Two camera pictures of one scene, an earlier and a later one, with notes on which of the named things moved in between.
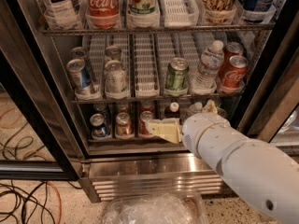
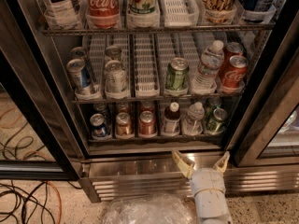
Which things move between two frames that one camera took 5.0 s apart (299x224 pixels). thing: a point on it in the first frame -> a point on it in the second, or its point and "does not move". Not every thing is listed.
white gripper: [196, 131] -> [206, 179]
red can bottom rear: [147, 105] does not move
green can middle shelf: [177, 73] does not move
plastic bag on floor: [155, 209] does not move
